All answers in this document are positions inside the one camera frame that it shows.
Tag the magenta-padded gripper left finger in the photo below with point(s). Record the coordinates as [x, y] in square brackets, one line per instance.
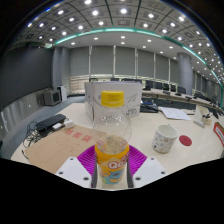
[75, 170]

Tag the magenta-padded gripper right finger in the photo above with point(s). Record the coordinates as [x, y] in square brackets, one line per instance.
[148, 170]

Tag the yellow-capped clear drink bottle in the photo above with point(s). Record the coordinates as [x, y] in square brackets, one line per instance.
[112, 133]

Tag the brown paper envelope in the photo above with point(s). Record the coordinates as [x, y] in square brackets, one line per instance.
[56, 148]

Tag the white patterned mug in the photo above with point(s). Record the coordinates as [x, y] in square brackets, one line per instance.
[164, 138]

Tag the small white charger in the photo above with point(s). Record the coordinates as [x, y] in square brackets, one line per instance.
[69, 124]

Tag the flat round red coaster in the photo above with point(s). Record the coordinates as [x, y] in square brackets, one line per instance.
[185, 140]

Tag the black power strip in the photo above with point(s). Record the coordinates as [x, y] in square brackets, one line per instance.
[50, 122]

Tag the black conference desk phone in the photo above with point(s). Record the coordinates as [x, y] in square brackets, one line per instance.
[148, 107]

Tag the white power strip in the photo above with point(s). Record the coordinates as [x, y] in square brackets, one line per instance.
[199, 123]

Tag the white paper ream box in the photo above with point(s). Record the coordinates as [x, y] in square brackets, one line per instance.
[134, 100]

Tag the small open white box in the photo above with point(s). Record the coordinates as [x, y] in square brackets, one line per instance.
[200, 113]

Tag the red-edged cardboard box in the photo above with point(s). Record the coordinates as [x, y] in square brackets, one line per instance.
[220, 133]

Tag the dark office chairs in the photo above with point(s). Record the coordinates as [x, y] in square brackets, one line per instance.
[181, 90]

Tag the ceiling lights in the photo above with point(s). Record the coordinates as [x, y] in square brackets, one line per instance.
[123, 11]

